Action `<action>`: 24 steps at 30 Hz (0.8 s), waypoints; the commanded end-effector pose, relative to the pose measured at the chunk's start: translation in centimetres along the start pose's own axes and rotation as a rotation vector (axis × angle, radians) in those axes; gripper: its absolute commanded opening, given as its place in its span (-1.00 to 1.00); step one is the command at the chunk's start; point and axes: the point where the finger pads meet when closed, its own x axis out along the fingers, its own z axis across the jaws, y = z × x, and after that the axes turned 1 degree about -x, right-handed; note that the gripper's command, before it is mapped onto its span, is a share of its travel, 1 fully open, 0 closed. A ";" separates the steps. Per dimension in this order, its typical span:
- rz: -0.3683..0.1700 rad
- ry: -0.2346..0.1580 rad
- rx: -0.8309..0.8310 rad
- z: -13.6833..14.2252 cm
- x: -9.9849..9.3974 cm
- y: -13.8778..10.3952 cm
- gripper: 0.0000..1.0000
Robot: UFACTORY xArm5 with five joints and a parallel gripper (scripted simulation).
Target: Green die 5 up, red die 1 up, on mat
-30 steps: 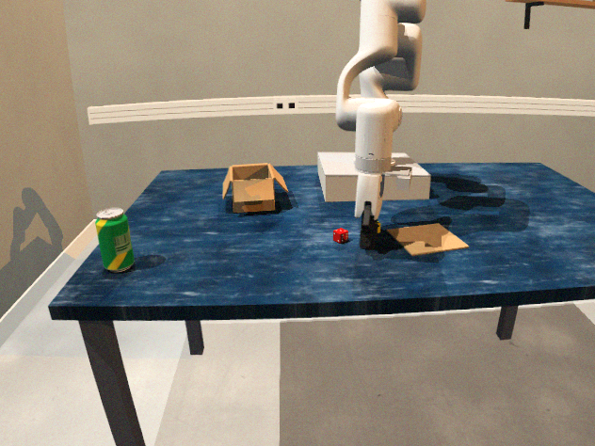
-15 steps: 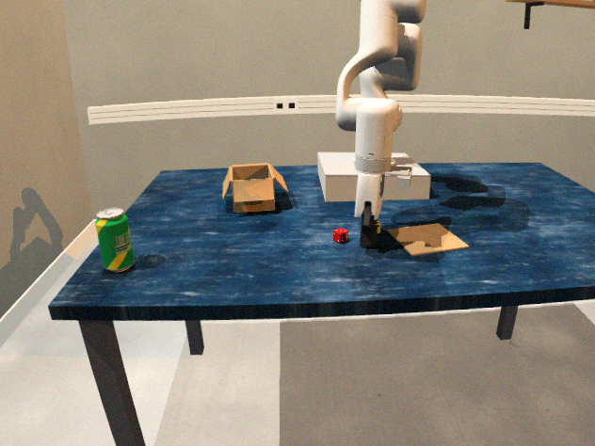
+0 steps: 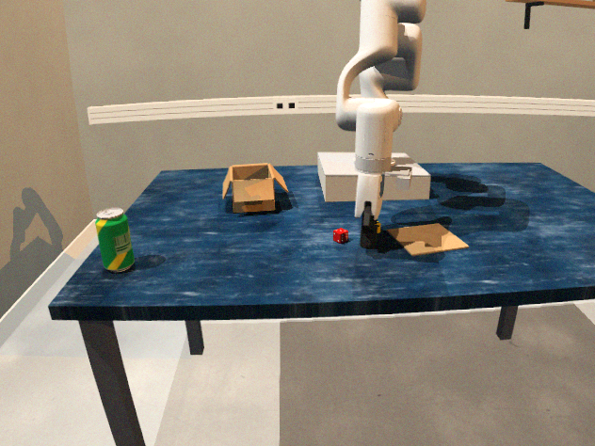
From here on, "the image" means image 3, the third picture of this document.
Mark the green drink can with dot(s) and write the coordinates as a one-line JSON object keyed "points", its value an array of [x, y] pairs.
{"points": [[114, 240]]}

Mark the tan square mat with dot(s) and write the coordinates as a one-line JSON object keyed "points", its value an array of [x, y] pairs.
{"points": [[425, 239]]}

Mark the red die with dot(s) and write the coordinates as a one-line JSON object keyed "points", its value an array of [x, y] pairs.
{"points": [[340, 235]]}

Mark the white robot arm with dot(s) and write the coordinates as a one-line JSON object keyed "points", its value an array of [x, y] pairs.
{"points": [[384, 25]]}

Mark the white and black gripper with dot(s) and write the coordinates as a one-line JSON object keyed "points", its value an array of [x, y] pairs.
{"points": [[370, 189]]}

